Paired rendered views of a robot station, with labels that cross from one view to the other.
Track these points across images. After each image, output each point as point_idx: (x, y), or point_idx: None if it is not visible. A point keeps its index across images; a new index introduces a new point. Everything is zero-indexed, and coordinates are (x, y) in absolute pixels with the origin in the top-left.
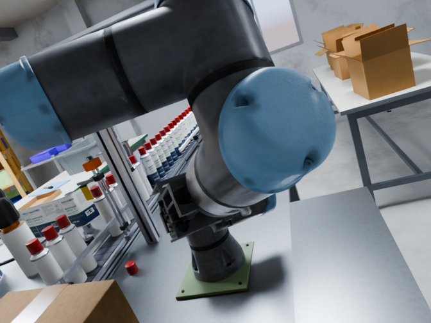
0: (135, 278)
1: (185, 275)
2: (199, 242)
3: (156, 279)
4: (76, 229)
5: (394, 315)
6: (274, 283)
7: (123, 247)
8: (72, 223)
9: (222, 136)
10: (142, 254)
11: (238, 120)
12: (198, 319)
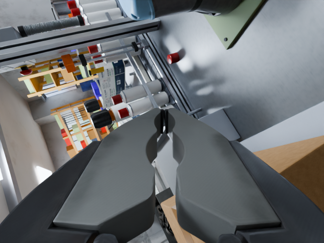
0: (183, 60)
1: (210, 23)
2: (190, 2)
3: (195, 47)
4: (126, 92)
5: None
6: None
7: (153, 51)
8: (120, 92)
9: None
10: (164, 40)
11: None
12: (269, 47)
